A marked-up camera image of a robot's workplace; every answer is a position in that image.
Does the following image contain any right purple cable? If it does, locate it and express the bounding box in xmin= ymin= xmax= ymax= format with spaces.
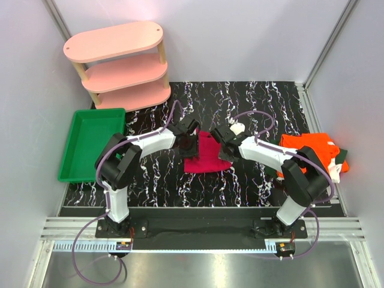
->
xmin=230 ymin=110 xmax=334 ymax=259

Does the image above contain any green plastic tray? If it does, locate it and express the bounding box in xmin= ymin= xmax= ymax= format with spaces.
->
xmin=58 ymin=108 xmax=125 ymax=183

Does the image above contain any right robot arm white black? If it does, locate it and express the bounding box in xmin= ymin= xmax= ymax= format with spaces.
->
xmin=211 ymin=123 xmax=335 ymax=238

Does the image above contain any orange t-shirt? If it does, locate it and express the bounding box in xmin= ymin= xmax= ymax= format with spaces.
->
xmin=275 ymin=133 xmax=350 ymax=179

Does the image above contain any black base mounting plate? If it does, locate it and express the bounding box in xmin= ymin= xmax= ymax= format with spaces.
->
xmin=95 ymin=208 xmax=308 ymax=252

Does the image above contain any red t-shirt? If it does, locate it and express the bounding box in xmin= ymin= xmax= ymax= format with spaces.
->
xmin=184 ymin=131 xmax=232 ymax=173

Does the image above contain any pink three-tier shelf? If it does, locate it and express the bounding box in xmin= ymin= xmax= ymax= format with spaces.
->
xmin=63 ymin=21 xmax=171 ymax=112

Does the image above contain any purple cable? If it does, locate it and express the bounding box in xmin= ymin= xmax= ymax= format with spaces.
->
xmin=230 ymin=110 xmax=334 ymax=259
xmin=70 ymin=99 xmax=184 ymax=286

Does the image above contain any aluminium frame rail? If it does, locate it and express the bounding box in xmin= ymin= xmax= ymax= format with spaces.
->
xmin=295 ymin=82 xmax=364 ymax=241

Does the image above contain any white slotted cable duct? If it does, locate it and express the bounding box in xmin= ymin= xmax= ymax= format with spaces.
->
xmin=53 ymin=240 xmax=133 ymax=253

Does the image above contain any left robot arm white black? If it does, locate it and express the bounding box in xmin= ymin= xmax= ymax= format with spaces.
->
xmin=95 ymin=116 xmax=200 ymax=238

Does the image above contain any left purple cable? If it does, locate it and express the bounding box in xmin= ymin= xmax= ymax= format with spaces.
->
xmin=70 ymin=99 xmax=184 ymax=286

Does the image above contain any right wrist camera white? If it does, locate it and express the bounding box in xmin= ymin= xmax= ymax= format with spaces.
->
xmin=229 ymin=119 xmax=245 ymax=136

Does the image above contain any dark green t-shirt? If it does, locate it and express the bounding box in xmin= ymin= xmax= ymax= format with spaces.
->
xmin=263 ymin=139 xmax=349 ymax=179

